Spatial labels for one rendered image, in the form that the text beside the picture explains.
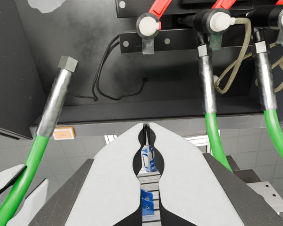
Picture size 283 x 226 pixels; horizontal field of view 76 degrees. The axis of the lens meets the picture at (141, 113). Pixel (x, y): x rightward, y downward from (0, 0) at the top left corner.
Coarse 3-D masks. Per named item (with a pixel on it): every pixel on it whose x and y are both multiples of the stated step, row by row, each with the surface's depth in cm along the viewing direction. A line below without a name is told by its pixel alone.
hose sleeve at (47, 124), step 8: (64, 72) 21; (56, 80) 21; (64, 80) 21; (56, 88) 21; (64, 88) 21; (56, 96) 20; (64, 96) 21; (48, 104) 20; (56, 104) 20; (48, 112) 20; (56, 112) 21; (40, 120) 20; (48, 120) 20; (56, 120) 21; (40, 128) 20; (48, 128) 20; (48, 136) 20
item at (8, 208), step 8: (40, 136) 20; (40, 144) 20; (32, 152) 19; (40, 152) 20; (32, 160) 19; (40, 160) 20; (32, 168) 19; (24, 176) 19; (32, 176) 19; (16, 184) 18; (24, 184) 18; (16, 192) 18; (24, 192) 18; (8, 200) 17; (16, 200) 17; (0, 208) 17; (8, 208) 17; (16, 208) 17; (0, 216) 16; (8, 216) 16; (0, 224) 16
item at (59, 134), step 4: (56, 128) 46; (60, 128) 46; (64, 128) 46; (72, 128) 46; (56, 132) 46; (60, 132) 46; (64, 132) 46; (68, 132) 46; (56, 136) 46; (60, 136) 46; (64, 136) 46; (68, 136) 46
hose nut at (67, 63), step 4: (64, 56) 21; (68, 56) 21; (60, 60) 21; (64, 60) 21; (68, 60) 21; (72, 60) 21; (60, 64) 21; (64, 64) 21; (68, 64) 21; (72, 64) 21; (76, 64) 22; (60, 68) 21; (64, 68) 21; (68, 68) 21; (72, 68) 21; (76, 68) 22; (72, 72) 22
